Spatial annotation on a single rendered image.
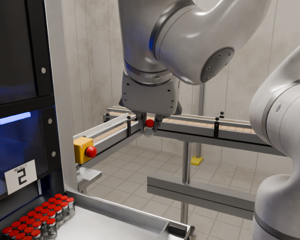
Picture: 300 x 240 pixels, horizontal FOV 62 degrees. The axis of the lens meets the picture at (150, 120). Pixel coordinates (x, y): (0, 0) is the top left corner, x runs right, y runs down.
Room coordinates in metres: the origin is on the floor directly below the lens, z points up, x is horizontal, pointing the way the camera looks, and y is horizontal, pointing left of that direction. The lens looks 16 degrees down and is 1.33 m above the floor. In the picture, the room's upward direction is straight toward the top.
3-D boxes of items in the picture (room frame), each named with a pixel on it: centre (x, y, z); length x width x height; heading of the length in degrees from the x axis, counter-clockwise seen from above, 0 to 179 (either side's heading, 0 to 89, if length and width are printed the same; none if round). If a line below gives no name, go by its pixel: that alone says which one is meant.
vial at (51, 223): (0.52, 0.24, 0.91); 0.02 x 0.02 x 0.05
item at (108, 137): (1.13, 0.25, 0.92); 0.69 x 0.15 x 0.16; 154
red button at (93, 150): (0.79, 0.21, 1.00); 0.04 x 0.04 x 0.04; 64
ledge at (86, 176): (0.85, 0.28, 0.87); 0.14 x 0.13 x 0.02; 64
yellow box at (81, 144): (0.81, 0.25, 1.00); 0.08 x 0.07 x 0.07; 64
